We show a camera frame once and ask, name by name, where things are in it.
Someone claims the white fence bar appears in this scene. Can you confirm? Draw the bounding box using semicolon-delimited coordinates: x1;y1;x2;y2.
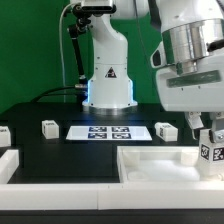
0;150;19;184
0;182;224;210

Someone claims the white square tabletop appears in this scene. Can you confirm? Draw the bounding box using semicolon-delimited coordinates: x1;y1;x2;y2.
117;146;224;182

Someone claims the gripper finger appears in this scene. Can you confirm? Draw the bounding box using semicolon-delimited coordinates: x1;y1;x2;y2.
210;112;224;143
185;112;204;140

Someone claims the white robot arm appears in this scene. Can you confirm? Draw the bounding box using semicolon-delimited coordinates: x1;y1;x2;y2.
70;0;224;144

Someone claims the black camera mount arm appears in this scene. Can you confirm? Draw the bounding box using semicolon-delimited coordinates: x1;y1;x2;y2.
68;3;116;88

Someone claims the white cable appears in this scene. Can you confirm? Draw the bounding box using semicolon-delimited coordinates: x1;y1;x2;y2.
58;2;81;88

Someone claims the black cable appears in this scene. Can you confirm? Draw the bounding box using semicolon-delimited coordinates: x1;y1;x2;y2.
30;85;88;103

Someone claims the white front fence bar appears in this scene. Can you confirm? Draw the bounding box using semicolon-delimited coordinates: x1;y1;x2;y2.
0;182;224;210

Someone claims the white marker sheet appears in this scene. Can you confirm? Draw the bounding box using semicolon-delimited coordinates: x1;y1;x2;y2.
66;126;152;141

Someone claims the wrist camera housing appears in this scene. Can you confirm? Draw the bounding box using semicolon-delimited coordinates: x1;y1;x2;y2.
150;42;167;68

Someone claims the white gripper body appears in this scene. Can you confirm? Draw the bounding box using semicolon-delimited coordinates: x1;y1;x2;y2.
156;56;224;112

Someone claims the white left fence bar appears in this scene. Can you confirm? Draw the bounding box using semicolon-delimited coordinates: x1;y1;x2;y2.
0;150;19;184

